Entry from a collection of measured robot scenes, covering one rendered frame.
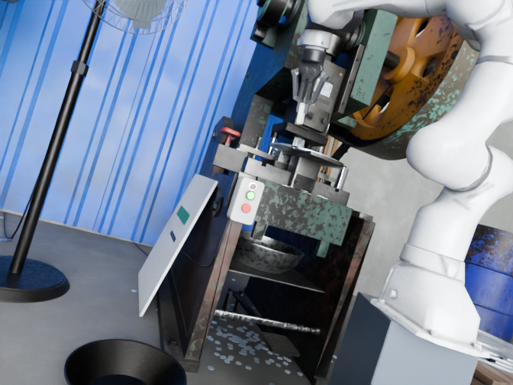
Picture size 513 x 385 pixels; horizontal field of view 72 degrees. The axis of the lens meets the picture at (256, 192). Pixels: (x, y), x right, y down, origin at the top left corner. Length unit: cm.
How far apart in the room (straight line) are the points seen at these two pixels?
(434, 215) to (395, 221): 254
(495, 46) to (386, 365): 63
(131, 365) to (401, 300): 76
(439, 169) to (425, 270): 19
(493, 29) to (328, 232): 78
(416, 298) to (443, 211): 18
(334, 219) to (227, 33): 173
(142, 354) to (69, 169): 159
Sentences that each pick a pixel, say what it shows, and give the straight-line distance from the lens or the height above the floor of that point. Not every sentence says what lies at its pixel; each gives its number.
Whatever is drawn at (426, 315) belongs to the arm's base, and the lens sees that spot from 71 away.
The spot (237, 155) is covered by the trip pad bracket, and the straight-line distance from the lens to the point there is 113.
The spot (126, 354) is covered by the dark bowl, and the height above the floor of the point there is 4.
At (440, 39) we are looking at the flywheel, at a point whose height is 139.
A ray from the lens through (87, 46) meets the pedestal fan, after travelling 154.
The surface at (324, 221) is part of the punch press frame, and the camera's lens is 129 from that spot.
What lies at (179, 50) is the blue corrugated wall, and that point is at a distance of 258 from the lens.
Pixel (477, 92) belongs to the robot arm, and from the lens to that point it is 82.
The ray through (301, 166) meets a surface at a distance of 129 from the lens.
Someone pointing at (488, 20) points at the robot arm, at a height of 105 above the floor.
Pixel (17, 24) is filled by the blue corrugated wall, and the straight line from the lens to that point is 267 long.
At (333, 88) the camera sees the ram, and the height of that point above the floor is 108.
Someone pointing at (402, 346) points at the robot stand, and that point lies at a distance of 74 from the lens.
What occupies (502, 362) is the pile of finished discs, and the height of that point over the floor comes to 37.
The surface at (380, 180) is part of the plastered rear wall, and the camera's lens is 315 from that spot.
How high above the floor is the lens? 60
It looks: level
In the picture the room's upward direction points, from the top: 18 degrees clockwise
